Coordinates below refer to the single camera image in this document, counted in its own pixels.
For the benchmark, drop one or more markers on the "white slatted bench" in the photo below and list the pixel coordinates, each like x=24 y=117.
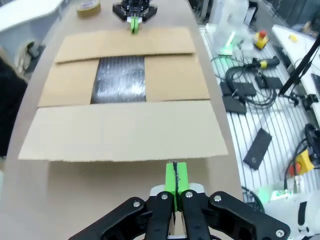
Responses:
x=270 y=120

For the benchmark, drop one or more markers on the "small black box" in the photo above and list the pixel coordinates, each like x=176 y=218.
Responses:
x=273 y=82

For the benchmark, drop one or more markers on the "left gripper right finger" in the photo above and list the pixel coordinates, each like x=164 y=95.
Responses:
x=193 y=217

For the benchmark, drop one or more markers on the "brown cardboard box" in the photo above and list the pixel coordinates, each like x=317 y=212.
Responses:
x=125 y=130

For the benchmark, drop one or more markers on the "yellow emergency stop button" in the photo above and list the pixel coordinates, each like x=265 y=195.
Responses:
x=261 y=40
x=303 y=161

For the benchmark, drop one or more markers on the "clear plastic bag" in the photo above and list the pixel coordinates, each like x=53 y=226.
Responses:
x=230 y=22

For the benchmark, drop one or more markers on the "black flat rectangular device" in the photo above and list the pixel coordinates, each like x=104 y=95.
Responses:
x=258 y=148

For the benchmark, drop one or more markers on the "small yellow object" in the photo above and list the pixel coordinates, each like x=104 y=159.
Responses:
x=293 y=38

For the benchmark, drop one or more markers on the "black clamp mount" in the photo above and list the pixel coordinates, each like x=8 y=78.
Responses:
x=311 y=101

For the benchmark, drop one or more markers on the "black tripod leg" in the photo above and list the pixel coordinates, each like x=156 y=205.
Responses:
x=298 y=70

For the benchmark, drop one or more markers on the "person in black clothing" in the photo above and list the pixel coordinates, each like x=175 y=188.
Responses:
x=10 y=105

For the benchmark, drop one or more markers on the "black power brick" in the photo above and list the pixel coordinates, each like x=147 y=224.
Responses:
x=234 y=105
x=241 y=88

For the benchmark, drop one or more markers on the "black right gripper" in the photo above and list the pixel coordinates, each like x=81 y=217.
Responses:
x=120 y=10

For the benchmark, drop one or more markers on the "green and white tool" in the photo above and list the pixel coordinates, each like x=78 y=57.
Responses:
x=228 y=46

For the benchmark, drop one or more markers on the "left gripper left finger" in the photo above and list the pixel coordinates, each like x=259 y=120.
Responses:
x=160 y=217

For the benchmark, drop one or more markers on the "white desk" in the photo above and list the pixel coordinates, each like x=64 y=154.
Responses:
x=297 y=50

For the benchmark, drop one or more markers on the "bubble wrapped dark clock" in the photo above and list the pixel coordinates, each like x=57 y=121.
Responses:
x=120 y=80

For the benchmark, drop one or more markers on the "green and white part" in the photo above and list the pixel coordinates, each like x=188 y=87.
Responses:
x=280 y=193

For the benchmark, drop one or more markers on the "brown packing tape roll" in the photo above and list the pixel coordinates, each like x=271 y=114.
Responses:
x=83 y=13

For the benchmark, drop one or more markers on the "white side table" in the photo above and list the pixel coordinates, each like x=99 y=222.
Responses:
x=25 y=12

